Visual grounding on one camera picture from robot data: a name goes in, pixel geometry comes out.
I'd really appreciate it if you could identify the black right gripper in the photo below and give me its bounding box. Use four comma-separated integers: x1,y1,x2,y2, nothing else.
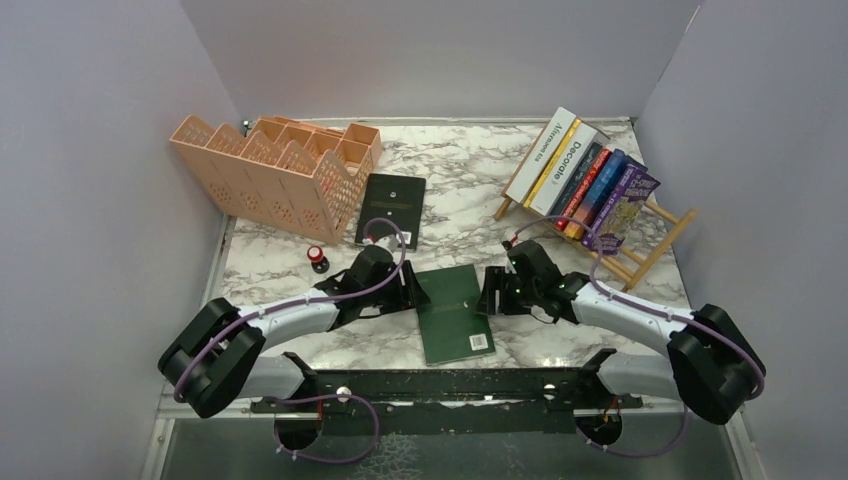
474,265,541,315

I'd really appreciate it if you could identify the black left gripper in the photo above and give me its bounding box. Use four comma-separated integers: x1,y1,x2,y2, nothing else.
362,260,431,315

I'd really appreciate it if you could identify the dark green thin book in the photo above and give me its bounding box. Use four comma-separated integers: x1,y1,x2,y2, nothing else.
416,264,496,366

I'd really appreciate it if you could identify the black hardcover book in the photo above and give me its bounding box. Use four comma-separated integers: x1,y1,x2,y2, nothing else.
354,173,426,251

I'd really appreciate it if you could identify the white Afternoon Tea book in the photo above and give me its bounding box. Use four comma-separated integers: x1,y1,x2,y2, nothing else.
503,107,577,203

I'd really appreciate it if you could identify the Little Women book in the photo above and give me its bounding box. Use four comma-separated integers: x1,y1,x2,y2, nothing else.
548,142,603,224

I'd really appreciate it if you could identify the yellow Little Prince book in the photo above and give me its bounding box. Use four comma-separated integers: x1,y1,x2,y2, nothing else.
523,118,588,215

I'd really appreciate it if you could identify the purple comic paperback book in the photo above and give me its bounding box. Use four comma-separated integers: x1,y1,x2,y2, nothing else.
581,165,661,255

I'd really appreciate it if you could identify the blue Jane Eyre book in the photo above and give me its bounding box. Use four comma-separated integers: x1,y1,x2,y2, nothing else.
564,149,628,240

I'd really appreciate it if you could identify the red comic paperback book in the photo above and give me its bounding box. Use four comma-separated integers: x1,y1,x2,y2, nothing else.
556,148,611,240

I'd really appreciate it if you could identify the brown Decorate Furniture book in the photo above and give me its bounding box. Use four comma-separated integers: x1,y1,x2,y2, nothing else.
525,122,609,215

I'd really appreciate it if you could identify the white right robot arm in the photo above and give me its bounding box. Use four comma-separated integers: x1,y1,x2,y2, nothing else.
477,240,766,425

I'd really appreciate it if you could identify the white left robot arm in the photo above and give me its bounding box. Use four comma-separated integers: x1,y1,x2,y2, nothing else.
157,246,431,419

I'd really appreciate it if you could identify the small red capped object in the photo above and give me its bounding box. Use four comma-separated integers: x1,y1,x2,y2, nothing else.
306,245,330,274

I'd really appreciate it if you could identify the peach plastic file organizer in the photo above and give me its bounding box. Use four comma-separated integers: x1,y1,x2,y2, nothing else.
170,115,383,244

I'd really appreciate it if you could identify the wooden book rack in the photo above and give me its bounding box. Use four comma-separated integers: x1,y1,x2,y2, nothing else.
494,121,698,293

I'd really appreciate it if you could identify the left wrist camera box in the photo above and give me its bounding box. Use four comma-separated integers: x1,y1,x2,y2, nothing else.
363,233,405,253

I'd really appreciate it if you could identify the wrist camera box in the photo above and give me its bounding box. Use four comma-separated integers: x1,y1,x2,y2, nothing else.
363,233,405,253
501,230,522,250

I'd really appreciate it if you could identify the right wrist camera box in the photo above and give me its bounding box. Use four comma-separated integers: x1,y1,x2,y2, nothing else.
501,230,522,250

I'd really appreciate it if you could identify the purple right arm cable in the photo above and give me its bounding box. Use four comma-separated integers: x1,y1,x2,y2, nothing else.
510,215,767,460

